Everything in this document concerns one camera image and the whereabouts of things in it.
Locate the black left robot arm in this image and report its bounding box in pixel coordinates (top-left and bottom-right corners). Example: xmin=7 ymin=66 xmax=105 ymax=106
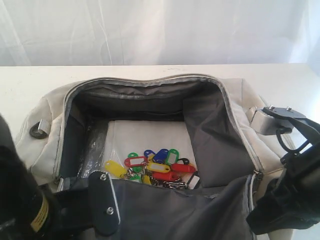
xmin=0 ymin=118 xmax=121 ymax=240

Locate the white backdrop curtain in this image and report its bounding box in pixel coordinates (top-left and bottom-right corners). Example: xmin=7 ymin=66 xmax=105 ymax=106
xmin=0 ymin=0 xmax=320 ymax=66

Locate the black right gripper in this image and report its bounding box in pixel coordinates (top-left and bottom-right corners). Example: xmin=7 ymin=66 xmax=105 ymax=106
xmin=246 ymin=118 xmax=320 ymax=230

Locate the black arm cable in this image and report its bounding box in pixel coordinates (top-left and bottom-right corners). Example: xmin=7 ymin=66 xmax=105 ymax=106
xmin=276 ymin=128 xmax=313 ymax=153

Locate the beige fabric duffel bag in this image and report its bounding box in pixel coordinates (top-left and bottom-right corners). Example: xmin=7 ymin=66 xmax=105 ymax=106
xmin=15 ymin=74 xmax=284 ymax=240

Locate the red key tag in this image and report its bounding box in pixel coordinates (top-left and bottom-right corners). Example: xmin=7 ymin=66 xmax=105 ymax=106
xmin=124 ymin=156 xmax=148 ymax=168

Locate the yellow key tag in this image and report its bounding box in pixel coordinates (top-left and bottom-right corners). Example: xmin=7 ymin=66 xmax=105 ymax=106
xmin=104 ymin=160 xmax=127 ymax=178

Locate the blue key tag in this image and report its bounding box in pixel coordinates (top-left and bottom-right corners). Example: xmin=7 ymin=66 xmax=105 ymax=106
xmin=153 ymin=148 xmax=169 ymax=164

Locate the green key tag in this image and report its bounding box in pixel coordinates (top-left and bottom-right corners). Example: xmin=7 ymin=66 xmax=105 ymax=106
xmin=166 ymin=148 xmax=180 ymax=165

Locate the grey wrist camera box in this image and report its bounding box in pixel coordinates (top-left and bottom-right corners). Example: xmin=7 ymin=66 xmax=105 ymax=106
xmin=246 ymin=105 xmax=307 ymax=136

